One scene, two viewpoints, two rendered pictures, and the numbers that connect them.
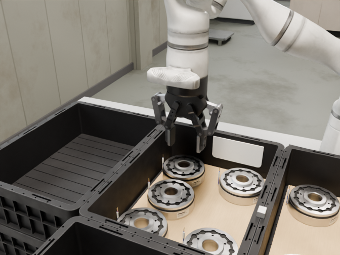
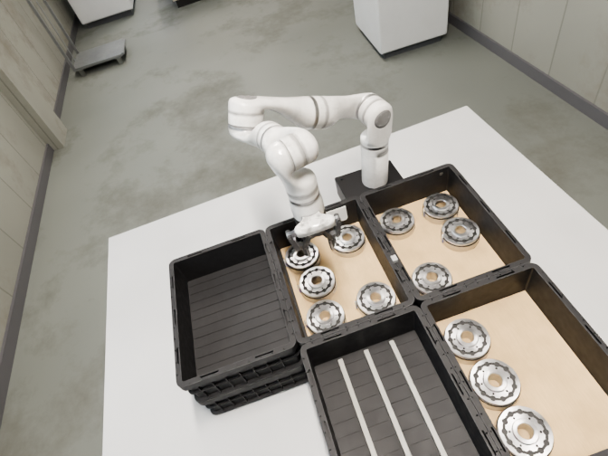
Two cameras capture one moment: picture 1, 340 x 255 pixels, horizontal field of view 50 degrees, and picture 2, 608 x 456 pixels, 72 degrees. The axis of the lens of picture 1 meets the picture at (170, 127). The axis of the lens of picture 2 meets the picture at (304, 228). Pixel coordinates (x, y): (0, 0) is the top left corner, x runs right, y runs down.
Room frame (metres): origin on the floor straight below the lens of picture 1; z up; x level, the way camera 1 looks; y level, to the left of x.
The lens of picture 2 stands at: (0.04, 0.29, 1.83)
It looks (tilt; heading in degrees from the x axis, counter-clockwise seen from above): 48 degrees down; 333
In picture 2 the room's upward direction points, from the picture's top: 18 degrees counter-clockwise
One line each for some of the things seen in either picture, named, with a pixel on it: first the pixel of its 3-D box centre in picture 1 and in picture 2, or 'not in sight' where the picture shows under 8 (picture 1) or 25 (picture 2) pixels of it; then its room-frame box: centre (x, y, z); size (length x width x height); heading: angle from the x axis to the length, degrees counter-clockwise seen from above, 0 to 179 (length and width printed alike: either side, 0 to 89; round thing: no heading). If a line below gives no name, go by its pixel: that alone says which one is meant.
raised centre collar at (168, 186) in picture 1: (170, 192); (317, 280); (0.64, 0.00, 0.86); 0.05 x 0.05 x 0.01
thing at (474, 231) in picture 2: not in sight; (460, 231); (0.46, -0.39, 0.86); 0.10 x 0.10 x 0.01
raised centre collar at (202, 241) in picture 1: (210, 246); (375, 297); (0.48, -0.07, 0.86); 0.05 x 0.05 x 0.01
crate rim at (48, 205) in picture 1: (76, 146); (226, 300); (0.74, 0.22, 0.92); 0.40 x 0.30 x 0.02; 155
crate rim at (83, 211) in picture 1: (195, 178); (332, 263); (0.61, -0.05, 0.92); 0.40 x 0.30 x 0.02; 155
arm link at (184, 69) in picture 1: (183, 58); (308, 206); (0.60, -0.02, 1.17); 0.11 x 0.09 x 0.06; 155
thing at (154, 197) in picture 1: (170, 194); (317, 281); (0.64, 0.00, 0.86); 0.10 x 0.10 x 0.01
